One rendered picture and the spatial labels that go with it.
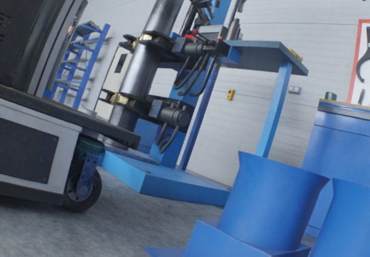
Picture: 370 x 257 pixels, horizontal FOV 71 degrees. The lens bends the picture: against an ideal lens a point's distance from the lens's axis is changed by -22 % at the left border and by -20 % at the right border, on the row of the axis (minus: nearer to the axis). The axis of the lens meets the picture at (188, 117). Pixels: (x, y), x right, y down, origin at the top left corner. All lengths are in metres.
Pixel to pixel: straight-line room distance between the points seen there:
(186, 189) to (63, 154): 1.21
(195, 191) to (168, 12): 1.33
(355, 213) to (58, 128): 0.74
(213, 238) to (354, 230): 0.39
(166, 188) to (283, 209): 1.14
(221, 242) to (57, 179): 0.47
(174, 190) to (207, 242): 1.04
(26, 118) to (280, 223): 0.68
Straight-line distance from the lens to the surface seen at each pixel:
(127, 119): 2.28
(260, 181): 0.78
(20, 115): 0.78
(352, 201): 0.68
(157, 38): 2.24
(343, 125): 2.15
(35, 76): 0.96
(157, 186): 1.79
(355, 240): 0.67
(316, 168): 2.16
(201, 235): 0.88
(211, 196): 2.11
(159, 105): 2.12
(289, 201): 0.78
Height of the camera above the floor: 0.34
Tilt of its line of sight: 4 degrees up
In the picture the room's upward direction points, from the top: 19 degrees clockwise
